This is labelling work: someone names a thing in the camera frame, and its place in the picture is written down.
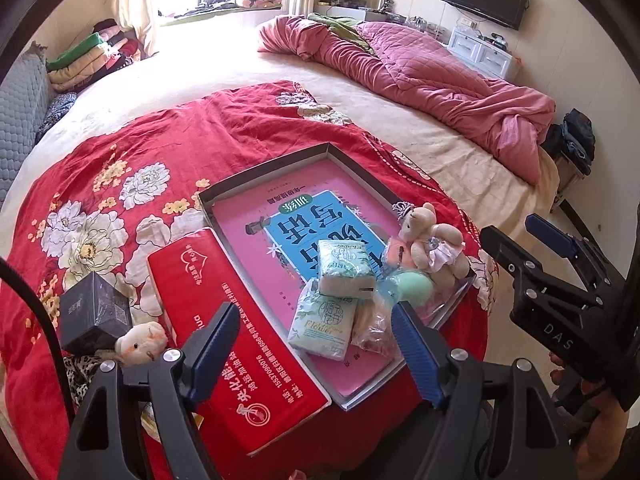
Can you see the white plush toy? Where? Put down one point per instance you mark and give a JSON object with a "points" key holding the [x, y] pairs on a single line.
{"points": [[140, 342]]}

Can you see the white drawer cabinet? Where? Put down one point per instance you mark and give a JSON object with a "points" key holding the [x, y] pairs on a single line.
{"points": [[480, 52]]}

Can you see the dark clothes pile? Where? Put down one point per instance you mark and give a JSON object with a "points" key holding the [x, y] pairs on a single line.
{"points": [[575, 140]]}

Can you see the grey quilted headboard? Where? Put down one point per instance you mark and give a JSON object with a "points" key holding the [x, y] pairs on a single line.
{"points": [[20, 115]]}

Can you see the clothes on window sill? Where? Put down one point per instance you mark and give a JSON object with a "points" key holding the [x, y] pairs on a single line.
{"points": [[235, 2]]}

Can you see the bed with cream sheet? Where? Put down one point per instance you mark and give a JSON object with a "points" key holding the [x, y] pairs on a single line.
{"points": [[190, 55]]}

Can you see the plush bear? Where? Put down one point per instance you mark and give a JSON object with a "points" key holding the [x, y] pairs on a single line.
{"points": [[430, 237]]}

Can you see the cluttered dresser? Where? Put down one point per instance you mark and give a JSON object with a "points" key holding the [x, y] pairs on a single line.
{"points": [[360, 10]]}

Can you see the green sponge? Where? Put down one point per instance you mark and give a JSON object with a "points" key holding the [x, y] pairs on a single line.
{"points": [[415, 284]]}

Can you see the leopard print cloth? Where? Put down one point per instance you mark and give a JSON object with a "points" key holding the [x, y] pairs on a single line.
{"points": [[82, 377]]}

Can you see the red floral blanket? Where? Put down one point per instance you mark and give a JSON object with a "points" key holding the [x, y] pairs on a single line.
{"points": [[150, 135]]}

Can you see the green floral tissue packet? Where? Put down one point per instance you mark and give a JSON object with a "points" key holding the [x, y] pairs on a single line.
{"points": [[320, 327]]}

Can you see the pink quilt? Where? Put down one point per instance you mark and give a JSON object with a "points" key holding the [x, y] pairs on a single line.
{"points": [[430, 85]]}

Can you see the pink and blue book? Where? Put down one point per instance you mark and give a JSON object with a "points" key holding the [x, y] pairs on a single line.
{"points": [[310, 215]]}

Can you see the person's right hand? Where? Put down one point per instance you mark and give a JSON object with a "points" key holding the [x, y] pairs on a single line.
{"points": [[607, 420]]}

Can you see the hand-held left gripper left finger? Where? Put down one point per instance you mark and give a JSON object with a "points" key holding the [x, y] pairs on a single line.
{"points": [[215, 347]]}

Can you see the stack of folded blankets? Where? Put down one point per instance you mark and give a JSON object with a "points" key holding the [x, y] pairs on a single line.
{"points": [[87, 57]]}

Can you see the clear bag with beige pad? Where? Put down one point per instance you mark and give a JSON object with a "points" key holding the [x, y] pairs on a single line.
{"points": [[372, 325]]}

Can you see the black box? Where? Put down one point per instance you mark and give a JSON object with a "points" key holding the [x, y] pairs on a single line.
{"points": [[95, 310]]}

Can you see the shallow cardboard tray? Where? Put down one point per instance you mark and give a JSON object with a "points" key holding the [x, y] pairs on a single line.
{"points": [[280, 170]]}

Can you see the dark patterned pillow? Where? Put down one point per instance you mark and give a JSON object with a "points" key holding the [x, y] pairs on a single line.
{"points": [[57, 110]]}

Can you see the green cloth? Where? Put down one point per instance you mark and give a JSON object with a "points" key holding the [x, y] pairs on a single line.
{"points": [[340, 27]]}

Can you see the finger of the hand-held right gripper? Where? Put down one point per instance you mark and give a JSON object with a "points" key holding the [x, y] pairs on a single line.
{"points": [[550, 235], [510, 255]]}

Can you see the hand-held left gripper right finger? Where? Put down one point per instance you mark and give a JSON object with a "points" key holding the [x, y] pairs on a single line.
{"points": [[415, 350]]}

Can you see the pale green tissue packet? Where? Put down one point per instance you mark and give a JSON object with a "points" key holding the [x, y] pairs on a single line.
{"points": [[345, 267]]}

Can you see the red tissue box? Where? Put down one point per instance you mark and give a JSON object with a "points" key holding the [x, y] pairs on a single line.
{"points": [[200, 285]]}

